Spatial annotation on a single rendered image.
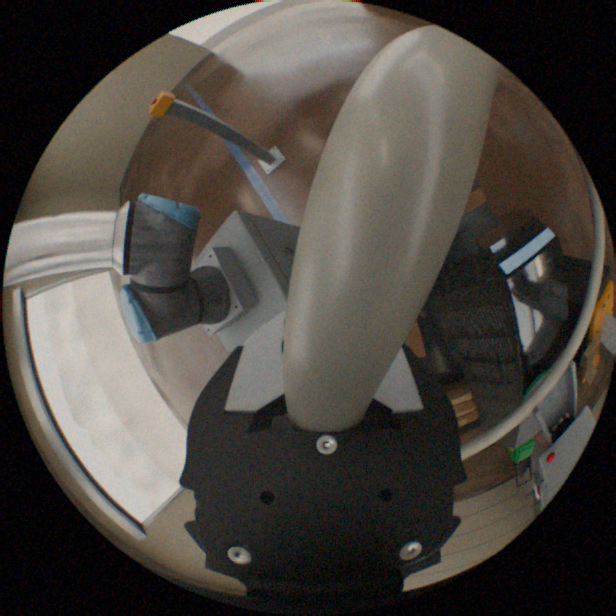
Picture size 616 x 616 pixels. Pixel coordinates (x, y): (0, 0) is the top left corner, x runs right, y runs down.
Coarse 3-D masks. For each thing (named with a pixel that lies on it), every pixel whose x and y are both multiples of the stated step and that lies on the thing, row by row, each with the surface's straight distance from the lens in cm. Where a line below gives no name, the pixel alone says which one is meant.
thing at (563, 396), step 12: (564, 372) 54; (564, 384) 59; (576, 384) 55; (528, 396) 46; (552, 396) 57; (564, 396) 65; (576, 396) 63; (540, 408) 56; (552, 408) 63; (564, 408) 74; (576, 408) 73; (540, 420) 50; (552, 420) 72; (552, 444) 82
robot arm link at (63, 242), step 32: (32, 224) 48; (64, 224) 43; (96, 224) 41; (128, 224) 38; (160, 224) 38; (192, 224) 41; (32, 256) 45; (64, 256) 42; (96, 256) 41; (128, 256) 39; (160, 256) 39; (192, 256) 45
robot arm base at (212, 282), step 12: (192, 276) 54; (204, 276) 54; (216, 276) 54; (204, 288) 52; (216, 288) 53; (228, 288) 55; (204, 300) 51; (216, 300) 54; (228, 300) 54; (204, 312) 52; (216, 312) 54; (228, 312) 57; (204, 324) 60
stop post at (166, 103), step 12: (168, 96) 115; (156, 108) 116; (168, 108) 119; (180, 108) 120; (192, 108) 123; (192, 120) 125; (204, 120) 127; (216, 120) 130; (216, 132) 134; (228, 132) 137; (240, 132) 147; (240, 144) 146; (252, 144) 150; (264, 156) 163; (276, 156) 173; (264, 168) 175
